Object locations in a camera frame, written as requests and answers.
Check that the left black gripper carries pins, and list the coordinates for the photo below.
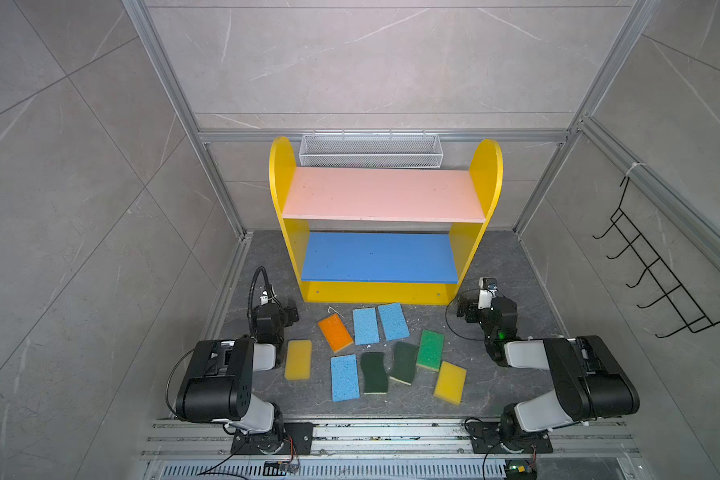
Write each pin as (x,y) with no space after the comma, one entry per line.
(285,311)

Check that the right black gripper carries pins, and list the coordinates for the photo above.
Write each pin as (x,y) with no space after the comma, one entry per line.
(471,307)

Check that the yellow sponge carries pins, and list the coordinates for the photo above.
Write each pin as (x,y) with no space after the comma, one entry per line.
(450,383)
(298,360)

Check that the dark green sponge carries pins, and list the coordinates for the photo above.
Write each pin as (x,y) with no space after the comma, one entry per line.
(404,362)
(375,378)

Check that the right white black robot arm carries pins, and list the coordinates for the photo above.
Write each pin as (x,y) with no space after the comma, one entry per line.
(588,383)

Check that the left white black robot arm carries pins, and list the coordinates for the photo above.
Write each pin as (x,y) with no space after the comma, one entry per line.
(217,386)

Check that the yellow pink blue shelf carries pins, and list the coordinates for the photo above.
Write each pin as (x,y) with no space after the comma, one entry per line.
(368,236)

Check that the orange sponge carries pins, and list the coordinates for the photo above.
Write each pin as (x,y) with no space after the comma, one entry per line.
(335,333)

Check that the light green sponge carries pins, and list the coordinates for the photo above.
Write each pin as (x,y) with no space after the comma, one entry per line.
(430,350)

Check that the blue sponge upper left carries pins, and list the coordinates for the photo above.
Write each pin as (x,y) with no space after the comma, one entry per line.
(365,326)

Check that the blue sponge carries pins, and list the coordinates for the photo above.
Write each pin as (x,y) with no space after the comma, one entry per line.
(365,326)
(393,321)
(344,378)

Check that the blue sponge lower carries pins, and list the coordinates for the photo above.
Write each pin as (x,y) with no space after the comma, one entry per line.
(344,378)

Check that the blue sponge upper right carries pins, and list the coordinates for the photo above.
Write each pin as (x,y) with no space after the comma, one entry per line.
(393,321)

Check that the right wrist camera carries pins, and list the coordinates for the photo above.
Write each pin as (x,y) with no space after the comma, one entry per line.
(486,288)

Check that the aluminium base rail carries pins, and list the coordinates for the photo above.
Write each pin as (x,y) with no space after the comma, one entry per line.
(434,448)

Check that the white wire mesh basket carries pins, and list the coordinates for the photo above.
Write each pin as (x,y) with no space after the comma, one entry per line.
(375,151)

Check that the black wire hook rack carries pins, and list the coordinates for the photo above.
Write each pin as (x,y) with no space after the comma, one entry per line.
(692,316)

